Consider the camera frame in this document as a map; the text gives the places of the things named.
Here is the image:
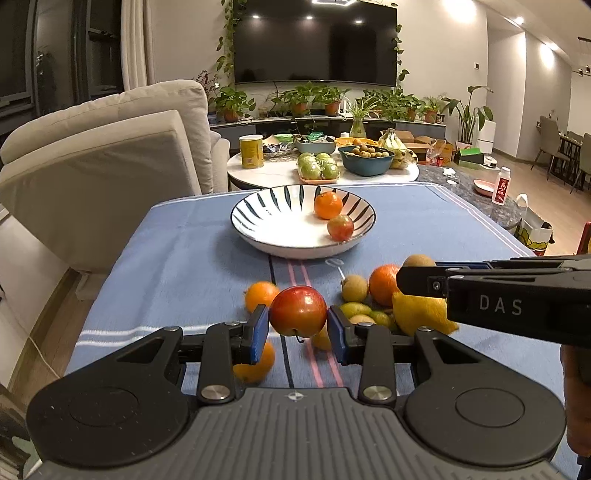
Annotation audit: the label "bunch of bananas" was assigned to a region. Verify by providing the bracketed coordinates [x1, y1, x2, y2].
[378, 128, 419, 169]

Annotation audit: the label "person's right forearm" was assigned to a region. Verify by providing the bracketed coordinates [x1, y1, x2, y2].
[560, 345, 591, 457]

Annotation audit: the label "white floor cable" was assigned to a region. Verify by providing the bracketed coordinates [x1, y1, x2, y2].
[27, 336, 64, 378]

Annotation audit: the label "orange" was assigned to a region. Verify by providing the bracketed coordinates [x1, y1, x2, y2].
[245, 281, 281, 315]
[314, 191, 344, 220]
[368, 264, 402, 308]
[232, 340, 276, 385]

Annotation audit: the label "white round coffee table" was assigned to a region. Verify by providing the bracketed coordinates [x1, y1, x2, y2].
[226, 148, 420, 191]

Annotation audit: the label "hanging vine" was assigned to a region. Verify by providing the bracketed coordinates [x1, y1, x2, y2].
[392, 0, 411, 89]
[215, 0, 249, 80]

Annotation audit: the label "beige sofa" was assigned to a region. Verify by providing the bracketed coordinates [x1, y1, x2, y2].
[0, 79, 231, 302]

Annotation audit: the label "tray of green apples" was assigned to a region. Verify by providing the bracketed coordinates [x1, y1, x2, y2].
[296, 152, 342, 182]

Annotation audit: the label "yellow can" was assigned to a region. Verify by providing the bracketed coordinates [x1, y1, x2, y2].
[239, 135, 265, 169]

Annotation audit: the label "grey dining chair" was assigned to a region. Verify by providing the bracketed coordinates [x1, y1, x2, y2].
[530, 115, 563, 172]

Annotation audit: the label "tall leafy floor plant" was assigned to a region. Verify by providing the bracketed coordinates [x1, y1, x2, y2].
[442, 85, 494, 145]

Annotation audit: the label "dark red apple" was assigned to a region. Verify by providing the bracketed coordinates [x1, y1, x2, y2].
[269, 285, 328, 337]

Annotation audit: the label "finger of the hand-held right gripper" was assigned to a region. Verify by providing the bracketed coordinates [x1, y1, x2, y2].
[396, 265, 451, 300]
[435, 260, 491, 271]

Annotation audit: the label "potted green plant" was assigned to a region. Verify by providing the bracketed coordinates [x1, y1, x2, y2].
[213, 87, 256, 123]
[270, 84, 317, 117]
[314, 82, 352, 117]
[362, 89, 426, 123]

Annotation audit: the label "white air purifier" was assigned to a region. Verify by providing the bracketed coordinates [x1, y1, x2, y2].
[475, 120, 498, 156]

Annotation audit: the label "round brown fruit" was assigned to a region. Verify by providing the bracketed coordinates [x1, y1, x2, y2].
[341, 275, 369, 304]

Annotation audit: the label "glass vase with plant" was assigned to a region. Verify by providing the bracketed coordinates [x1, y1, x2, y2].
[343, 98, 380, 140]

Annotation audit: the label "striped white bowl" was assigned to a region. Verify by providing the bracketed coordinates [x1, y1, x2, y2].
[230, 184, 377, 259]

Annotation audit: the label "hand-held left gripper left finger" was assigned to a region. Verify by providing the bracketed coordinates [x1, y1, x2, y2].
[99, 305, 270, 405]

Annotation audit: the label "cardboard boxes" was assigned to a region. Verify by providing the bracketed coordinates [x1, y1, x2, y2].
[396, 130, 456, 165]

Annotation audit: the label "black television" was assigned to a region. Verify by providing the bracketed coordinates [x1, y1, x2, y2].
[233, 0, 399, 86]

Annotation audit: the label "dark marble table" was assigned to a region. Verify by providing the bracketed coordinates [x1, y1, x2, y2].
[414, 165, 526, 230]

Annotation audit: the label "large yellow citrus fruit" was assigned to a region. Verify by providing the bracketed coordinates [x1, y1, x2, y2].
[392, 292, 461, 337]

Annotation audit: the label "small potted plant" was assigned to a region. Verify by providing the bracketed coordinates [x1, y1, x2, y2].
[422, 96, 448, 125]

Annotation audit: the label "light curtain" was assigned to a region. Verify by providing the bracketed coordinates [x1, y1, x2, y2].
[120, 0, 160, 91]

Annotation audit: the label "teal bowl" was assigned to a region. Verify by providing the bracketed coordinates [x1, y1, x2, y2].
[337, 144, 396, 178]

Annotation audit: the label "white bottle red label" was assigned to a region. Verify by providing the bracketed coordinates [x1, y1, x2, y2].
[491, 167, 513, 206]

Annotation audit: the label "pile of longans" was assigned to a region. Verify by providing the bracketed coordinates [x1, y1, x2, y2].
[345, 143, 391, 159]

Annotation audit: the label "grey-blue bowl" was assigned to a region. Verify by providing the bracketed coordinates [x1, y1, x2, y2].
[294, 138, 337, 155]

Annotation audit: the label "blue striped blanket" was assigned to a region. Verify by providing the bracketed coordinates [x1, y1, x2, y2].
[62, 182, 583, 480]

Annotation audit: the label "white paper bag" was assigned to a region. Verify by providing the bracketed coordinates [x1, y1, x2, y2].
[514, 193, 554, 257]

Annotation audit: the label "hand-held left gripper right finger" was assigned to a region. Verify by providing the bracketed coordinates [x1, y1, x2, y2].
[326, 305, 498, 407]

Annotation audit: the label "red-green apple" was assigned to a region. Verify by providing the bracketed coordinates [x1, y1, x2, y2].
[327, 215, 354, 242]

